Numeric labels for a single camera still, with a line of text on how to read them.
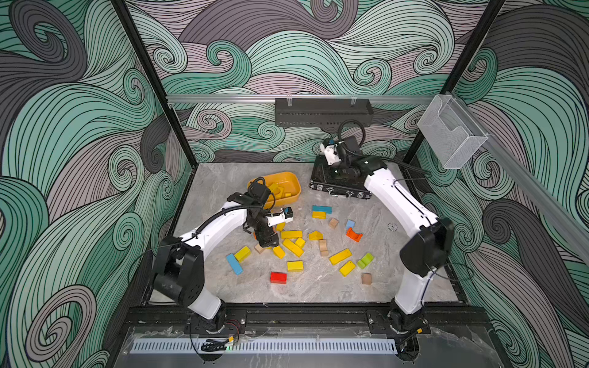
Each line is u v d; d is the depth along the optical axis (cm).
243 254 87
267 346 70
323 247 90
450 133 76
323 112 96
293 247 90
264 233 74
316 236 92
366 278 81
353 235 94
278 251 87
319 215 101
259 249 88
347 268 85
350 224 95
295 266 84
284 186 109
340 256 88
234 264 86
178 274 43
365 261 86
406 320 62
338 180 73
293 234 93
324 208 104
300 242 90
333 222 96
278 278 83
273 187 105
